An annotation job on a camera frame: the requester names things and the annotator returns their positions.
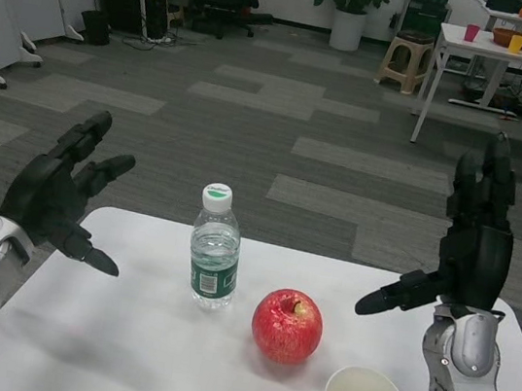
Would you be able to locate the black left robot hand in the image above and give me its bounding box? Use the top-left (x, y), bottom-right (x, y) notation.
top-left (0, 96), bottom-right (144, 278)

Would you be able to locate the white table with metal legs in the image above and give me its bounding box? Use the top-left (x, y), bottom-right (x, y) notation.
top-left (408, 20), bottom-right (522, 160)

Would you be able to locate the black waste bin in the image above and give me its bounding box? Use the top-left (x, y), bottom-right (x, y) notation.
top-left (77, 8), bottom-right (115, 48)

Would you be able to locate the white power strip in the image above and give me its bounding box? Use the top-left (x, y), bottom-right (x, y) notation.
top-left (144, 32), bottom-right (174, 49)

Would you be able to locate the black storage cabinet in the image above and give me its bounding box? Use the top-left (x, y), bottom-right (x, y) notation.
top-left (405, 0), bottom-right (454, 41)

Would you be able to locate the red apple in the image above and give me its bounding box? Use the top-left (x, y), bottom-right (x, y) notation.
top-left (246, 283), bottom-right (329, 370)

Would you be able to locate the beige plastic stool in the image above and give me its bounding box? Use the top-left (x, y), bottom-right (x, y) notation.
top-left (372, 26), bottom-right (437, 97)

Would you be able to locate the clear water bottle green label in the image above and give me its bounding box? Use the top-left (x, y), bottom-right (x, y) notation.
top-left (181, 180), bottom-right (251, 314)

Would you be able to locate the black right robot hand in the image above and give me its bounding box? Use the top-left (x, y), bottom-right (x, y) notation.
top-left (353, 114), bottom-right (522, 337)

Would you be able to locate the white plant pot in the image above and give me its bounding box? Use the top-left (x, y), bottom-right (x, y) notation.
top-left (329, 7), bottom-right (368, 54)

